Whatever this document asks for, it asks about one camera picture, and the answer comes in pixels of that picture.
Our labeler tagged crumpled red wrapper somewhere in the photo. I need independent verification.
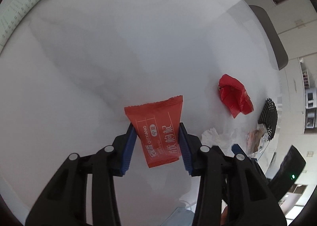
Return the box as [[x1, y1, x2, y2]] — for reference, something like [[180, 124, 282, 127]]
[[218, 74, 254, 118]]

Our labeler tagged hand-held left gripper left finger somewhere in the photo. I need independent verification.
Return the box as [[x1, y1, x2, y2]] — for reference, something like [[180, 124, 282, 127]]
[[25, 122, 138, 226]]

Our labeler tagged red snack packet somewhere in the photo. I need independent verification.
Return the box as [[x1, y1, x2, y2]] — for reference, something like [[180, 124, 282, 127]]
[[124, 95, 184, 168]]

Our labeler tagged clear plastic wrapper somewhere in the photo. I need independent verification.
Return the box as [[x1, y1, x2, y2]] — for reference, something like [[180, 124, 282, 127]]
[[245, 123, 270, 157]]

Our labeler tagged crumpled white tissue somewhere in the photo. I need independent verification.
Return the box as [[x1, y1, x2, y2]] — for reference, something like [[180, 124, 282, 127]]
[[201, 128, 244, 152]]

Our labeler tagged printed paper stack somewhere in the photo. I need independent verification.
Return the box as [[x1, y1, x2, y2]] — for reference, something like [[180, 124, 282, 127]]
[[0, 0, 92, 48]]

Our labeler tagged black mesh sleeve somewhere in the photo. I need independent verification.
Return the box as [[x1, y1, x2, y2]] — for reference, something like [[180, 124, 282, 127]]
[[258, 97, 278, 140]]

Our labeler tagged white shelf unit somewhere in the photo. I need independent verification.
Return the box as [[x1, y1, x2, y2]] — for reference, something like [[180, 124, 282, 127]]
[[301, 58, 317, 135]]

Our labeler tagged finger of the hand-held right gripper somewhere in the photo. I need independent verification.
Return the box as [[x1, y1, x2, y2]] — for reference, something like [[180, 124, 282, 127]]
[[231, 144, 269, 187]]

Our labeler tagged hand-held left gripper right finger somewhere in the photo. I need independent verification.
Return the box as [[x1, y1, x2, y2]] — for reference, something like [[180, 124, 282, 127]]
[[179, 122, 290, 226]]

